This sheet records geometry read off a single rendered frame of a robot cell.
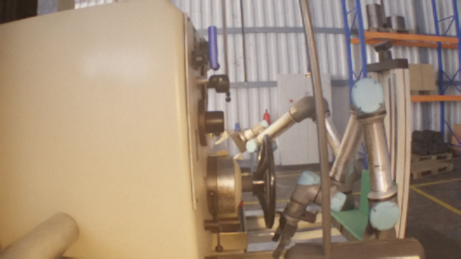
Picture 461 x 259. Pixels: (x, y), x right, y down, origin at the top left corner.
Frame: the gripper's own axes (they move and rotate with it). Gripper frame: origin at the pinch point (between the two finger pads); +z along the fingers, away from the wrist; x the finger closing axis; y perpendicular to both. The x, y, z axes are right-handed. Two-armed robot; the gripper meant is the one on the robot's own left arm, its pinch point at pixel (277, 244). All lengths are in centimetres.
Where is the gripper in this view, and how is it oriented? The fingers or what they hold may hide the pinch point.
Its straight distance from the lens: 144.6
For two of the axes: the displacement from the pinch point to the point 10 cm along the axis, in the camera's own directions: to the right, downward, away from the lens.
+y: -9.4, -3.5, 0.0
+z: -3.5, 9.1, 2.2
